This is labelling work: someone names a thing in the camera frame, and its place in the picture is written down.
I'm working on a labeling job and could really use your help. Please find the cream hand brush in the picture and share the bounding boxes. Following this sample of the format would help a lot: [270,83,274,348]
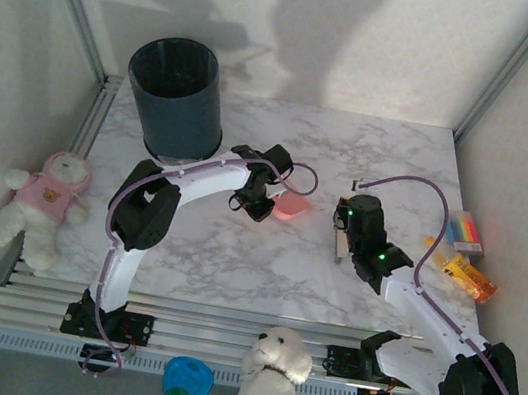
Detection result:
[330,225,355,267]

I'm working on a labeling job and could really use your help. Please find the pink plastic dustpan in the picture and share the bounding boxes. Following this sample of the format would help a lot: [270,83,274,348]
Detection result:
[268,189,317,228]

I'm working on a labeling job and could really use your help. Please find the box of coloured markers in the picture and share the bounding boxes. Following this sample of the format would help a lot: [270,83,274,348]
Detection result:
[439,206,491,259]

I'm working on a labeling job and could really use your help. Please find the dark round waste bin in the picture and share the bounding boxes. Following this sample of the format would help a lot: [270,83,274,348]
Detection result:
[113,30,239,175]

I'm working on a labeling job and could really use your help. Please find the orange snack packet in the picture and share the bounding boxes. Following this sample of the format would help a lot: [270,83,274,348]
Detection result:
[413,234,505,308]

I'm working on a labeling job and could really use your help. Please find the white plush dog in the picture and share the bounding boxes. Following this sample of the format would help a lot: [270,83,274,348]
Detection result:
[219,317,329,395]

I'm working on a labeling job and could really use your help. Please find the blue heart-shaped plastic box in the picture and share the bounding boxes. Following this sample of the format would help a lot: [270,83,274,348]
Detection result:
[158,352,218,395]

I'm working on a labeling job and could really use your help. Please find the white teddy in pink hoodie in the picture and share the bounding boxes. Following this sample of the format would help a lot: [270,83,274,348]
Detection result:
[0,140,99,278]

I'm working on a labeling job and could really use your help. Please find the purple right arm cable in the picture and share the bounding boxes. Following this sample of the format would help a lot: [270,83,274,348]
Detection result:
[322,166,528,395]

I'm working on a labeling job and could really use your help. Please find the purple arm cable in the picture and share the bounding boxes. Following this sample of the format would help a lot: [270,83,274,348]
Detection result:
[76,131,323,395]
[322,166,528,395]

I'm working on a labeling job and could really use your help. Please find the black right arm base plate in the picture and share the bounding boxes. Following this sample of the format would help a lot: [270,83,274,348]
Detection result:
[320,342,404,389]

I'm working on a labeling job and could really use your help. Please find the aluminium frame base rails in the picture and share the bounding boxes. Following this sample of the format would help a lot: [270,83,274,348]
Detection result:
[0,266,516,395]

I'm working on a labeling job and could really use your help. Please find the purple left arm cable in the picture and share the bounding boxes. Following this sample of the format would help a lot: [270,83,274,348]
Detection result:
[76,131,323,395]

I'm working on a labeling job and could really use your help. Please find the aluminium frame side rail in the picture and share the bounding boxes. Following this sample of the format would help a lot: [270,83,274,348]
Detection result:
[0,61,124,300]

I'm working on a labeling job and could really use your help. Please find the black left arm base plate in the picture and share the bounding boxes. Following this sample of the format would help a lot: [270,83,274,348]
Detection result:
[59,300,158,349]

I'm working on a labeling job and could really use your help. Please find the white slotted cable duct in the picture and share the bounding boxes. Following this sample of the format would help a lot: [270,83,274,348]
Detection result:
[0,328,363,395]

